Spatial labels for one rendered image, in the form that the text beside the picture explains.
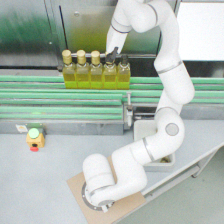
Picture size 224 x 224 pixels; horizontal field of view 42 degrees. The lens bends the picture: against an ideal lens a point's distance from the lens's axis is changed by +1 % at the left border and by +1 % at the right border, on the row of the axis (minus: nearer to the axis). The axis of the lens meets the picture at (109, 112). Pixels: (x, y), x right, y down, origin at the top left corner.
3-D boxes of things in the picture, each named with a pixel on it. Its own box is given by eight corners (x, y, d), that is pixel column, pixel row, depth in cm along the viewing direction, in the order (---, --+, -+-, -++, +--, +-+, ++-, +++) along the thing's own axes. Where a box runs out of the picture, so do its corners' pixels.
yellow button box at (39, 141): (46, 135, 141) (43, 127, 135) (43, 149, 137) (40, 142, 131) (31, 134, 141) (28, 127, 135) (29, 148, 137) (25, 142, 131)
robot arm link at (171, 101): (136, 86, 90) (134, 80, 104) (164, 144, 94) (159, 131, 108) (185, 62, 87) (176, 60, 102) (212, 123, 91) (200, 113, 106)
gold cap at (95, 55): (100, 57, 119) (99, 50, 115) (99, 64, 117) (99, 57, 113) (91, 57, 119) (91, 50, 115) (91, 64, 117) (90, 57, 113)
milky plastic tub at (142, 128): (167, 128, 143) (170, 120, 135) (172, 172, 131) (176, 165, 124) (132, 128, 143) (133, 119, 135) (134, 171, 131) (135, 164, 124)
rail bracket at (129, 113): (131, 101, 135) (133, 85, 125) (131, 133, 127) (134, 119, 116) (124, 101, 135) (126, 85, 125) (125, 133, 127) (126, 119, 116)
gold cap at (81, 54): (86, 57, 119) (85, 49, 115) (85, 63, 117) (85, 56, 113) (77, 57, 119) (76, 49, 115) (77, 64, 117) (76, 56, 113)
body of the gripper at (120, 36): (112, 9, 100) (104, 33, 109) (111, 30, 95) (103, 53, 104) (132, 14, 102) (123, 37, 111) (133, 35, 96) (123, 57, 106)
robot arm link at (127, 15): (168, 11, 87) (147, 21, 82) (154, 36, 96) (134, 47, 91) (134, -20, 91) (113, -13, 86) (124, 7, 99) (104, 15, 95)
